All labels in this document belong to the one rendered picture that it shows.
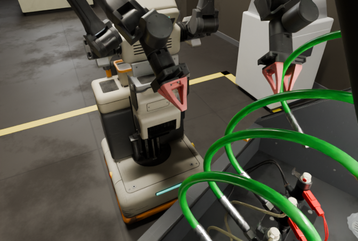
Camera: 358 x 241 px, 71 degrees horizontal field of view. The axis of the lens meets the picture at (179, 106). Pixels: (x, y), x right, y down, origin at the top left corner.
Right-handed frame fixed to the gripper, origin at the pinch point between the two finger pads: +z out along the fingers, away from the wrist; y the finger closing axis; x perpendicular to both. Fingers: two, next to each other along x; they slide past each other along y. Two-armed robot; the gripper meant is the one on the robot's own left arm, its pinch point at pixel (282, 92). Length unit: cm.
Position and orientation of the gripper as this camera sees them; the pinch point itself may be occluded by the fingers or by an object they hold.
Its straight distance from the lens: 67.9
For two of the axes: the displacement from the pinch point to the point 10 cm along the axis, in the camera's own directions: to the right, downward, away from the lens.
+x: -2.0, 2.0, 9.6
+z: -0.6, 9.7, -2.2
